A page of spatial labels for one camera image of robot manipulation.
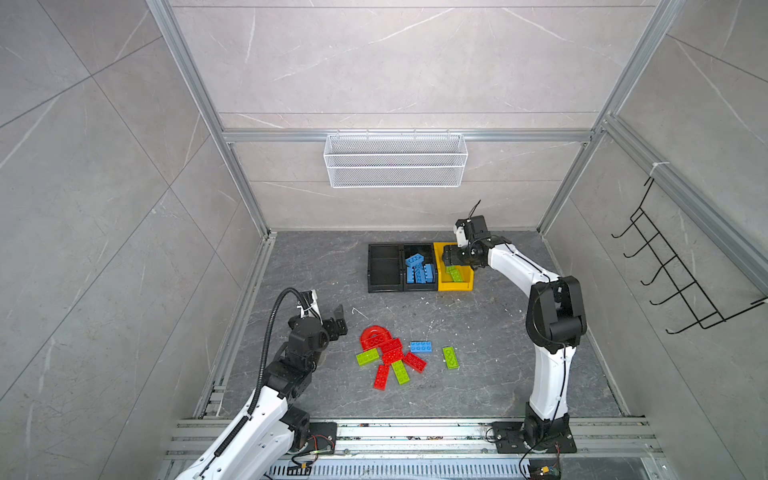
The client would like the red lego block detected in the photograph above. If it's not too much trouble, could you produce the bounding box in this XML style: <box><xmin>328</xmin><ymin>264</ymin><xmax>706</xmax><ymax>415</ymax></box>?
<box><xmin>380</xmin><ymin>338</ymin><xmax>404</xmax><ymax>365</ymax></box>

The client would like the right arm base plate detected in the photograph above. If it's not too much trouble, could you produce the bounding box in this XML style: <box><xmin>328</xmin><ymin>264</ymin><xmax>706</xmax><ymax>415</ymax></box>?
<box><xmin>488</xmin><ymin>419</ymin><xmax>577</xmax><ymax>454</ymax></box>

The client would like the green lego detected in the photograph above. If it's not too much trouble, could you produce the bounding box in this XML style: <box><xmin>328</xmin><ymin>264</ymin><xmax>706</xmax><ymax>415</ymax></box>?
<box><xmin>356</xmin><ymin>348</ymin><xmax>380</xmax><ymax>366</ymax></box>
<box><xmin>391</xmin><ymin>360</ymin><xmax>410</xmax><ymax>385</ymax></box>
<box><xmin>446</xmin><ymin>266</ymin><xmax>464</xmax><ymax>283</ymax></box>
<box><xmin>442</xmin><ymin>347</ymin><xmax>459</xmax><ymax>370</ymax></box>

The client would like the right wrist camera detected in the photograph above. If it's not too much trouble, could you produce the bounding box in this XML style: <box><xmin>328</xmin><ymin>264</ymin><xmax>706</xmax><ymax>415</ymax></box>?
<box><xmin>453</xmin><ymin>220</ymin><xmax>469</xmax><ymax>248</ymax></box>

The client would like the yellow plastic bin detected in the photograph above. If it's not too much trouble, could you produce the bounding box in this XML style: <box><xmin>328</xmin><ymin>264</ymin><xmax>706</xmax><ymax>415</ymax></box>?
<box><xmin>433</xmin><ymin>242</ymin><xmax>474</xmax><ymax>292</ymax></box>

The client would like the red arch lego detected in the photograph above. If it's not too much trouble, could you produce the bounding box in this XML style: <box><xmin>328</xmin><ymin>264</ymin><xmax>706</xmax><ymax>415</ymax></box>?
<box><xmin>360</xmin><ymin>325</ymin><xmax>392</xmax><ymax>351</ymax></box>

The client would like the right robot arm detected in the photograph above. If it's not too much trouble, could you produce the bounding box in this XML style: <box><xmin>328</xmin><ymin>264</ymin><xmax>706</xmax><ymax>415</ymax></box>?
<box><xmin>442</xmin><ymin>215</ymin><xmax>587</xmax><ymax>451</ymax></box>

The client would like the small metal hex key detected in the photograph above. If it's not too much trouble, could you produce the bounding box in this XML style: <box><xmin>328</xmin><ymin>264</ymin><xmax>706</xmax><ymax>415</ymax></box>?
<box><xmin>352</xmin><ymin>307</ymin><xmax>369</xmax><ymax>320</ymax></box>

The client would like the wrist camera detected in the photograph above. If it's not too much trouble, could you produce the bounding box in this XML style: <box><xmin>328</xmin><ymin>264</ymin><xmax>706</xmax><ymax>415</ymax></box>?
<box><xmin>299</xmin><ymin>290</ymin><xmax>322</xmax><ymax>321</ymax></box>
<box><xmin>453</xmin><ymin>220</ymin><xmax>469</xmax><ymax>248</ymax></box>

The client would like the white wire mesh basket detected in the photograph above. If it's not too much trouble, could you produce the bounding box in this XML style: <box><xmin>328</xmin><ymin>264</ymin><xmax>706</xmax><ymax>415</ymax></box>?
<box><xmin>323</xmin><ymin>133</ymin><xmax>469</xmax><ymax>188</ymax></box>

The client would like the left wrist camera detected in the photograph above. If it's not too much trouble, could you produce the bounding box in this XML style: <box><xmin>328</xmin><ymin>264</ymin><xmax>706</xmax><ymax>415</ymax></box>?
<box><xmin>299</xmin><ymin>290</ymin><xmax>322</xmax><ymax>321</ymax></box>

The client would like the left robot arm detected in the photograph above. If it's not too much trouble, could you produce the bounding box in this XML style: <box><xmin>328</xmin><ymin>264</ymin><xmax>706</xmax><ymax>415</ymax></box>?
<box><xmin>177</xmin><ymin>287</ymin><xmax>348</xmax><ymax>480</ymax></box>

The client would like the black wire hook rack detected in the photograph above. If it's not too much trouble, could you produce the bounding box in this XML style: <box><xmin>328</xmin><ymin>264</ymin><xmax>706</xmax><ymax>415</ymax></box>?
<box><xmin>611</xmin><ymin>177</ymin><xmax>767</xmax><ymax>335</ymax></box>

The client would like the black bin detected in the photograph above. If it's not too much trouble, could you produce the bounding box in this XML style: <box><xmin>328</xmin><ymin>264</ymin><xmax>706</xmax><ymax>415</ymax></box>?
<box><xmin>367</xmin><ymin>243</ymin><xmax>405</xmax><ymax>293</ymax></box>
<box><xmin>403</xmin><ymin>243</ymin><xmax>438</xmax><ymax>291</ymax></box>

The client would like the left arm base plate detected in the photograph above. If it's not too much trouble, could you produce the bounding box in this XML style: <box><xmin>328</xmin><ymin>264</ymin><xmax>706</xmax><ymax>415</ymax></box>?
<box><xmin>289</xmin><ymin>421</ymin><xmax>338</xmax><ymax>455</ymax></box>

